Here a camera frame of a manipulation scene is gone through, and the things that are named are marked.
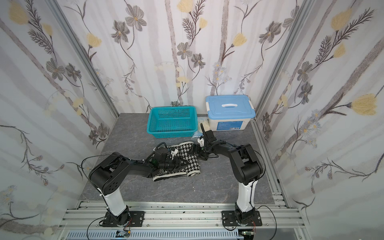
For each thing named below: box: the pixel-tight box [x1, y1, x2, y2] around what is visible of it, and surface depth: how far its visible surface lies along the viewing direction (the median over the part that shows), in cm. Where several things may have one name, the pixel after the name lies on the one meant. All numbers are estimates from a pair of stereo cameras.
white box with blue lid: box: [205, 95, 257, 131], surface depth 106 cm
